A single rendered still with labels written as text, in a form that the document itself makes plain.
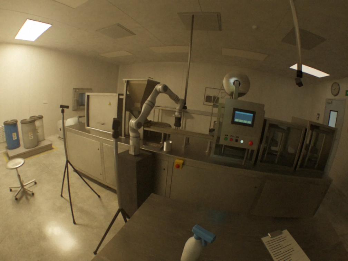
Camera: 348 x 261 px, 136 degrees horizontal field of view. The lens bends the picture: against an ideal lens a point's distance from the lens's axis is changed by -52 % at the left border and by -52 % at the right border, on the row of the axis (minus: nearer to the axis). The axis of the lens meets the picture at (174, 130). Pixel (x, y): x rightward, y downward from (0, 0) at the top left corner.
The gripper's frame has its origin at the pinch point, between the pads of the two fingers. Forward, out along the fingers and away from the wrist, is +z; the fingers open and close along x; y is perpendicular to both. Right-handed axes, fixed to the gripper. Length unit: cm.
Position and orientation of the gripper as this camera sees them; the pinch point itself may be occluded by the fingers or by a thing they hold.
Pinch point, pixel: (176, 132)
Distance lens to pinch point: 166.6
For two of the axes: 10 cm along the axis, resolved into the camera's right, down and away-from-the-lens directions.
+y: 3.2, -1.8, 9.3
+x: -9.4, -1.6, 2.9
